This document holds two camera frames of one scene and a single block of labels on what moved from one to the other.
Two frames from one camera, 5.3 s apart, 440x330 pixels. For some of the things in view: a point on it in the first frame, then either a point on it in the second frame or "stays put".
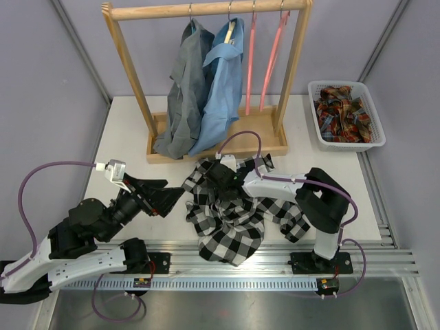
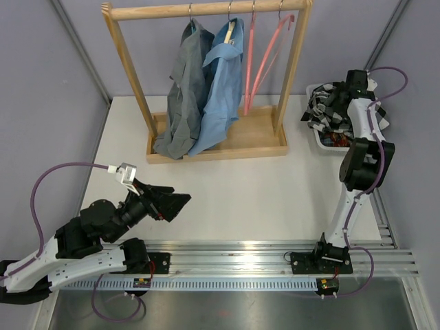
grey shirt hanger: (190, 11) stays put
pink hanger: (280, 36) to (267, 54)
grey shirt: (186, 97) stays put
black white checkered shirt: (230, 221) to (335, 117)
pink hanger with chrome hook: (250, 57) stays put
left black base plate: (161, 261) stays put
